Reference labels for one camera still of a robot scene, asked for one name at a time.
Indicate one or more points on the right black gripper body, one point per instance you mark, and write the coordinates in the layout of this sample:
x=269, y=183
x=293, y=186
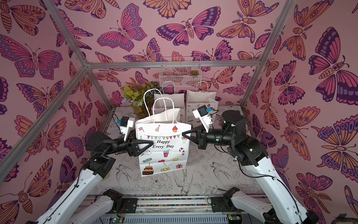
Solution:
x=201, y=138

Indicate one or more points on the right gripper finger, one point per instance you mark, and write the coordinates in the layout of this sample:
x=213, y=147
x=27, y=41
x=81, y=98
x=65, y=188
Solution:
x=186, y=143
x=196, y=130

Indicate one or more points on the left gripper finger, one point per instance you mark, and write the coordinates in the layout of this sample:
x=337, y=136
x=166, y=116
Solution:
x=147, y=143
x=137, y=151

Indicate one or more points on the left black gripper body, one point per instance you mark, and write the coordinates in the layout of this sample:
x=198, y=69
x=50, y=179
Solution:
x=122, y=148

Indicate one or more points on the white party paper bag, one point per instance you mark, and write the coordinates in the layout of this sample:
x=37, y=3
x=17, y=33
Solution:
x=165, y=131

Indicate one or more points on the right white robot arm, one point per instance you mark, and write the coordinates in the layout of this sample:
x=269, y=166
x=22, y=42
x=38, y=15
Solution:
x=283, y=208

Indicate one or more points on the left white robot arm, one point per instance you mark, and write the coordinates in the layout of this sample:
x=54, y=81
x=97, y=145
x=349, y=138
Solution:
x=92, y=173

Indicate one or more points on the back right white paper bag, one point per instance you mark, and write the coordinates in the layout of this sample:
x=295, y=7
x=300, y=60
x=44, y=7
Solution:
x=198, y=98

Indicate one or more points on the back left white paper bag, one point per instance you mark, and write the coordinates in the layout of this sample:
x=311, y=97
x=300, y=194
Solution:
x=168, y=90

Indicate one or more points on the potted green plant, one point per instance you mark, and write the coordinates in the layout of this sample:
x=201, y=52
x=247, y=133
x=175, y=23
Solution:
x=141, y=97

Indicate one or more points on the small succulent in basket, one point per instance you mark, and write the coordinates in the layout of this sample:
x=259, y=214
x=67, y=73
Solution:
x=194, y=73

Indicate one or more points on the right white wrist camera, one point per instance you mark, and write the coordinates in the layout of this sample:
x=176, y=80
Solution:
x=206, y=119

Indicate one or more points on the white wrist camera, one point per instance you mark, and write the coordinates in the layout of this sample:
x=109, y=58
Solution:
x=125, y=125
x=206, y=119

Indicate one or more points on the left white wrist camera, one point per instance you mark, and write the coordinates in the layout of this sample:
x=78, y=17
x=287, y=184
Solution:
x=125, y=125

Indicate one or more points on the white wire wall basket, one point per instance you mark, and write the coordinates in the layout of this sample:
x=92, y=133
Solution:
x=178, y=68

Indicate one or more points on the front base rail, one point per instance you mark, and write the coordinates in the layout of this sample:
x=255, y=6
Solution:
x=192, y=209

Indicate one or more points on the aluminium frame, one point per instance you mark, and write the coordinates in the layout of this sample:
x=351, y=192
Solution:
x=48, y=95

